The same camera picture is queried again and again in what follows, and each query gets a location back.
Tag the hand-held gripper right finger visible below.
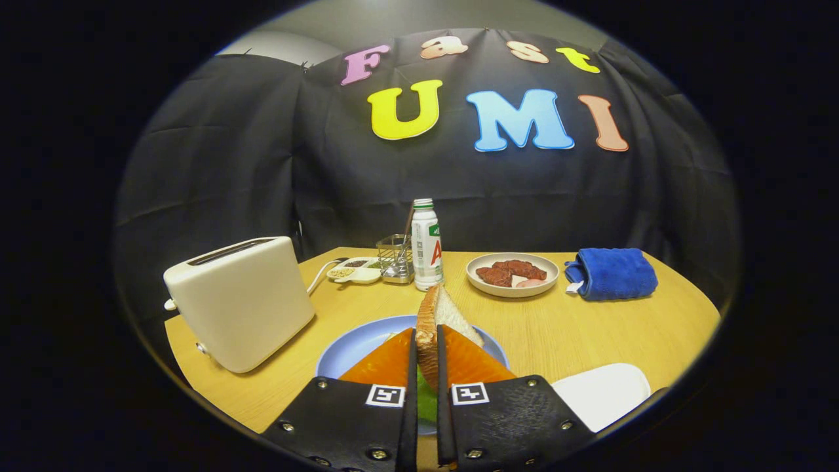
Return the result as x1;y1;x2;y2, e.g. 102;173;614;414
436;324;596;472

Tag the green lettuce leaf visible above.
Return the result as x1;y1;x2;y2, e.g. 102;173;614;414
417;383;439;423

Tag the long brown meat piece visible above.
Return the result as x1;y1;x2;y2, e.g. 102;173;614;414
493;260;547;281

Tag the beige round plate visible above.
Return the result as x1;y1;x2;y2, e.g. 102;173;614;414
466;252;560;298

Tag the black backdrop cloth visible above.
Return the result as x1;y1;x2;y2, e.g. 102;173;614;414
111;28;741;368

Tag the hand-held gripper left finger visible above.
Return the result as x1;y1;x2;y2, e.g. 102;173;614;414
260;328;419;472

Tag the blue folded towel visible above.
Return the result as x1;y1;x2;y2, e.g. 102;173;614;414
564;247;659;302

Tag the white drink bottle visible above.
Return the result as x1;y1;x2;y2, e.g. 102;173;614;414
411;199;444;292

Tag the blue round plate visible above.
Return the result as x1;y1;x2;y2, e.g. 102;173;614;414
315;315;510;437

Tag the white square plate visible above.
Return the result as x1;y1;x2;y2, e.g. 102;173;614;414
552;363;652;433

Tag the clear utensil holder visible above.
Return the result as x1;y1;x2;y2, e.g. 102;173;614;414
376;234;414;284

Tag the white toaster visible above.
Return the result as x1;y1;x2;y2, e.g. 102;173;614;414
163;236;316;374

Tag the small brown meat piece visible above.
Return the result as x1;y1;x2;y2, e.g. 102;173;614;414
476;266;513;288

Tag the white toaster cable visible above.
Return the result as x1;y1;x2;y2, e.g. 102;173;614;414
307;258;348;296

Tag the toasted bread slice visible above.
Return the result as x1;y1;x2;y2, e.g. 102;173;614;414
416;284;486;393

